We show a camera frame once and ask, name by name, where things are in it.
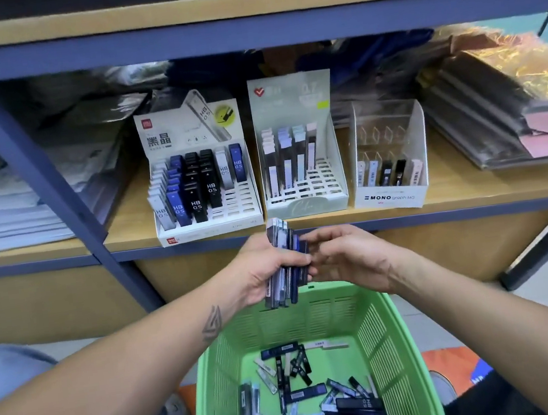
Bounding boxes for white display box red label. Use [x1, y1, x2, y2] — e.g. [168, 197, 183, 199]
[131, 81, 268, 251]

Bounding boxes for bundle of lead cases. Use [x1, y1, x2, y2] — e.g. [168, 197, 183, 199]
[254, 213, 320, 311]

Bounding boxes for colourful printed mat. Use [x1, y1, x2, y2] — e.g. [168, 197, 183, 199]
[175, 340, 499, 415]

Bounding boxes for person's left forearm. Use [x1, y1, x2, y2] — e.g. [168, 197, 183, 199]
[0, 272, 266, 415]

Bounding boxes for pale green display box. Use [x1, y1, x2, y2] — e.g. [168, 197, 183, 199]
[246, 68, 353, 223]

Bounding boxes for green plastic basket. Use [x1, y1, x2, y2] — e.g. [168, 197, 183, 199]
[178, 268, 447, 415]

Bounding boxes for person's right forearm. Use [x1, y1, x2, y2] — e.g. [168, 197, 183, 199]
[380, 236, 548, 415]

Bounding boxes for person's right hand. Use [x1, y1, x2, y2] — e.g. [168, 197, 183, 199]
[297, 218, 407, 304]

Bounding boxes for pile of lead cases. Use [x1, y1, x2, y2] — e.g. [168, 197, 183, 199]
[229, 329, 390, 415]

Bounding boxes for person's left hand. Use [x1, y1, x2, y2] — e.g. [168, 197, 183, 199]
[213, 226, 320, 314]

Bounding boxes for dark plastic-wrapped packs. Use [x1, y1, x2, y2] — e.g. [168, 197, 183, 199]
[324, 17, 548, 190]

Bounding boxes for clear plastic display box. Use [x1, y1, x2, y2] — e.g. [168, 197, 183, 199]
[341, 95, 438, 218]

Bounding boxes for stack of wrapped paper packs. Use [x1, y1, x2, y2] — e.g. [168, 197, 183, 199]
[0, 91, 164, 254]

